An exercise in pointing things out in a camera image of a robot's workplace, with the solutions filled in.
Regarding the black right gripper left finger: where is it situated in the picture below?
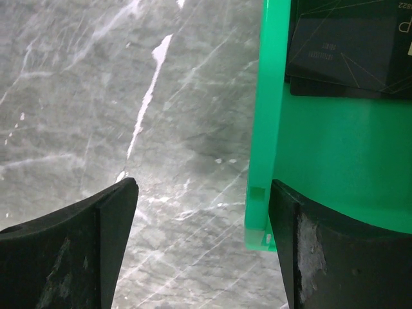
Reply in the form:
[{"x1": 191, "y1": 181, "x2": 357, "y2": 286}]
[{"x1": 1, "y1": 178, "x2": 138, "y2": 308}]

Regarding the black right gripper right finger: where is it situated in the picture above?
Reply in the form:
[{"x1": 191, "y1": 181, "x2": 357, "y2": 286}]
[{"x1": 268, "y1": 180, "x2": 411, "y2": 309}]

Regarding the green plastic bin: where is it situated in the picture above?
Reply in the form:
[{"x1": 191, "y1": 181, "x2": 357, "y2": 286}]
[{"x1": 245, "y1": 1, "x2": 411, "y2": 251}]

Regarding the black VIP card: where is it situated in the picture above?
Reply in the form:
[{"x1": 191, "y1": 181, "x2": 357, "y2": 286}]
[{"x1": 286, "y1": 1, "x2": 411, "y2": 100}]

